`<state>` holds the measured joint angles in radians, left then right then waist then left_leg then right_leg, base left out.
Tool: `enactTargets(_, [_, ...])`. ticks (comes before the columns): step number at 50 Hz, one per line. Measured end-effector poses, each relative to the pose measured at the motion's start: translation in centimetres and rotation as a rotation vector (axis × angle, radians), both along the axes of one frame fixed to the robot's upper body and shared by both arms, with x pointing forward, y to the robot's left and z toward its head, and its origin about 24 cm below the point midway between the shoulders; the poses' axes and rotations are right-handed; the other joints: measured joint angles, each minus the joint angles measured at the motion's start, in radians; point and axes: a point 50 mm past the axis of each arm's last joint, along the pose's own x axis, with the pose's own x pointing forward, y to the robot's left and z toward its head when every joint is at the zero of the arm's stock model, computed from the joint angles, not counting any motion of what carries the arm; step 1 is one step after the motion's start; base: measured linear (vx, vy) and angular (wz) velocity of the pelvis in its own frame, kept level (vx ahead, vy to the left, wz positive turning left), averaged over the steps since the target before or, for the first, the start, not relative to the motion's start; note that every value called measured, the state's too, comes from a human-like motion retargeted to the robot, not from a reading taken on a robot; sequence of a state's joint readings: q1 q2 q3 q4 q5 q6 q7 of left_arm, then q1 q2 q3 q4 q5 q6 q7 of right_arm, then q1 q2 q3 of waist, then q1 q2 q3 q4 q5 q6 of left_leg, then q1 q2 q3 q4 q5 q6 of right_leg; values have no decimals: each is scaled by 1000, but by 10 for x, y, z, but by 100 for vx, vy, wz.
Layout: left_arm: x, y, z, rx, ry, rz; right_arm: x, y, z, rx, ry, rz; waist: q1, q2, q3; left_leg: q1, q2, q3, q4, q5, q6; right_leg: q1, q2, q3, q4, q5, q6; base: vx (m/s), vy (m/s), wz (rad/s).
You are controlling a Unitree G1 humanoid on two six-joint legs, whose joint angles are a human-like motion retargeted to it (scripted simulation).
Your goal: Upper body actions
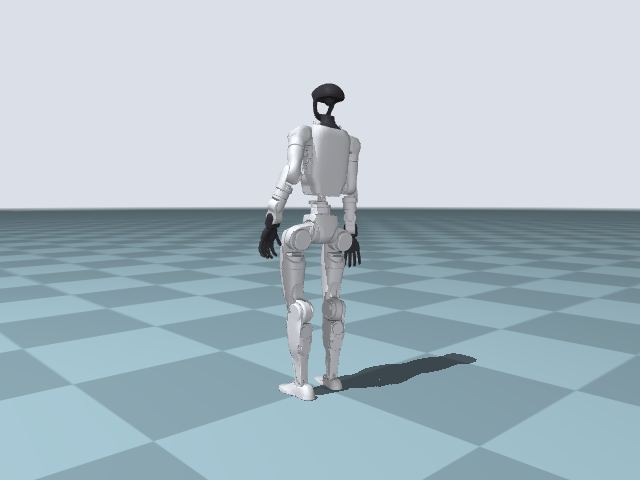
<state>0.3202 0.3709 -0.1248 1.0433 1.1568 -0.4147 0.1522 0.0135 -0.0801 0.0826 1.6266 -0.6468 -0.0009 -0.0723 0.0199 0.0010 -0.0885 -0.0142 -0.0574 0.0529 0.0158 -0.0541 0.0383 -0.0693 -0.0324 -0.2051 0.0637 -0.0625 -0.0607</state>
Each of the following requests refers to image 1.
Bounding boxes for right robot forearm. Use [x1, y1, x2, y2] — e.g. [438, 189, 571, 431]
[342, 188, 358, 234]

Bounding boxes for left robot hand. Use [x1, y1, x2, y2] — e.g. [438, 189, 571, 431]
[259, 213, 282, 259]

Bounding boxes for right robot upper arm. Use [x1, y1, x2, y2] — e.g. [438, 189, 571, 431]
[341, 135, 361, 195]

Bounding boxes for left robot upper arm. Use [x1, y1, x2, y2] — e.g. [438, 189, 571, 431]
[286, 125, 312, 185]

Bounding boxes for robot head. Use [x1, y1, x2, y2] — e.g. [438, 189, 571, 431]
[312, 83, 345, 130]

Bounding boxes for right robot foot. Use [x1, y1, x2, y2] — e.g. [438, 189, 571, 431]
[314, 374, 343, 390]

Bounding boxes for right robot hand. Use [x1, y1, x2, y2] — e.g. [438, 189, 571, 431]
[339, 224, 361, 267]

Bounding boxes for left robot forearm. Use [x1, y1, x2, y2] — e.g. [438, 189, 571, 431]
[266, 165, 293, 225]

